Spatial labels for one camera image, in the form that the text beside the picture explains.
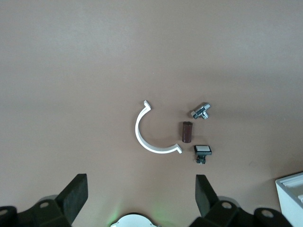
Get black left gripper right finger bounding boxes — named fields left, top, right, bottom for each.
left=189, top=174, right=292, bottom=227

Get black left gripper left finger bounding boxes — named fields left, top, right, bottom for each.
left=0, top=174, right=89, bottom=227

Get white drawer cabinet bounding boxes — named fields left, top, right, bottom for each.
left=275, top=172, right=303, bottom=227

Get dark brown small block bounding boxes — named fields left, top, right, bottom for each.
left=181, top=121, right=193, bottom=144

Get chrome tee fitting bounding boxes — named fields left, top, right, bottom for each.
left=190, top=102, right=211, bottom=120

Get white curved pipe clamp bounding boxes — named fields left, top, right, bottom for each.
left=134, top=100, right=183, bottom=155

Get black switch with white face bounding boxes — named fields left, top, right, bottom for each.
left=193, top=144, right=213, bottom=166

